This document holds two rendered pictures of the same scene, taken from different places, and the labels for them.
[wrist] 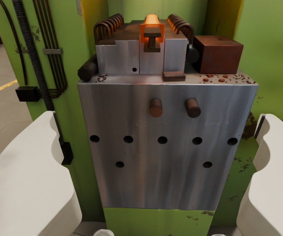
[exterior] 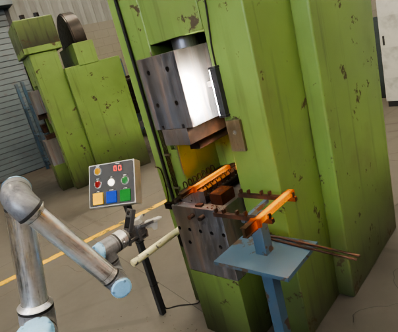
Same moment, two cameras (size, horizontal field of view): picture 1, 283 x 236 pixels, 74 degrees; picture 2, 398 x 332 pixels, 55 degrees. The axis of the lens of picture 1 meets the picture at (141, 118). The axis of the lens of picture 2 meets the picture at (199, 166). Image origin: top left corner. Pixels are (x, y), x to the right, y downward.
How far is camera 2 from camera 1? 1.94 m
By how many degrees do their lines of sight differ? 41
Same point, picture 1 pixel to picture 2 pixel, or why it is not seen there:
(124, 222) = (201, 282)
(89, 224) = not seen: hidden behind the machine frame
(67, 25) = (180, 178)
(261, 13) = (245, 176)
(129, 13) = (228, 158)
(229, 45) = (216, 194)
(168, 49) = (199, 194)
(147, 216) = (209, 280)
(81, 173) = not seen: hidden behind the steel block
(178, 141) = (205, 232)
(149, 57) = (194, 196)
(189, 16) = not seen: hidden behind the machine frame
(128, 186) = (196, 255)
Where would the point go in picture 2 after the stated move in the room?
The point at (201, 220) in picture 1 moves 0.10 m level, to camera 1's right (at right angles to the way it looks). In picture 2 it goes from (234, 289) to (250, 292)
